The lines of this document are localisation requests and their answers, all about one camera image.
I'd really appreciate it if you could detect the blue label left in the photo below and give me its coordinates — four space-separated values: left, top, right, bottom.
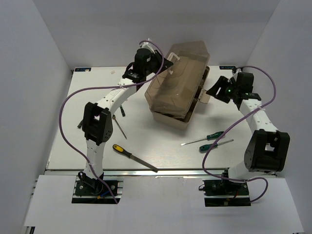
74 67 91 72

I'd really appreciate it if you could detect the blue label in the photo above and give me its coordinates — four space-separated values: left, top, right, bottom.
219 65 236 70
74 67 91 72

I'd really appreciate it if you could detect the black handled awl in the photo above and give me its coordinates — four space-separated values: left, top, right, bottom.
112 115 127 139

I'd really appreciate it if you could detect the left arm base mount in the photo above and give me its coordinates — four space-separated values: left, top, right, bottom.
71 171 123 204

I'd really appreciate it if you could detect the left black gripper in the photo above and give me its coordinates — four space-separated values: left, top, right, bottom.
143 49 173 76

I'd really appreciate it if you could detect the blue label right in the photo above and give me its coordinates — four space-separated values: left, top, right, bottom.
219 65 236 70

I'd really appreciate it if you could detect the small green precision screwdriver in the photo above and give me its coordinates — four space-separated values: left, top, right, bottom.
77 120 83 129

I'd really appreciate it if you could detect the aluminium table edge rail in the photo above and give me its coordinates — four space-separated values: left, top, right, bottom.
43 168 278 177

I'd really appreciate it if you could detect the beige plastic toolbox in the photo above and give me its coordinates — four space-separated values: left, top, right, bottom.
144 40 210 130

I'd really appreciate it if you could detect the green screwdriver long shaft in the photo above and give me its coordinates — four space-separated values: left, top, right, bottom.
180 131 225 147

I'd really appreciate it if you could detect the green screwdriver short shaft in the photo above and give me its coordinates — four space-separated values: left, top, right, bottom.
199 139 234 153

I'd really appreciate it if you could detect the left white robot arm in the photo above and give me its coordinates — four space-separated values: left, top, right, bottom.
78 48 173 195

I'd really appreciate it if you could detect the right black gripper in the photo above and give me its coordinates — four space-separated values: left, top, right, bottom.
205 76 238 104

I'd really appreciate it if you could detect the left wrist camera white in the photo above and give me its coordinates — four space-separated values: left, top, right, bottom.
139 39 155 54

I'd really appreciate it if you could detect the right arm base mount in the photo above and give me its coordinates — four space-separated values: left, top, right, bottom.
198 179 251 207

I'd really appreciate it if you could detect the yellow black handled file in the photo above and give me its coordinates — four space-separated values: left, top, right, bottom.
112 144 158 173

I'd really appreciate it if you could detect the small precision screwdriver upper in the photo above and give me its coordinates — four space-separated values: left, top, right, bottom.
120 105 126 117

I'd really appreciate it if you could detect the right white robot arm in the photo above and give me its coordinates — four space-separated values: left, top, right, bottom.
206 71 290 195

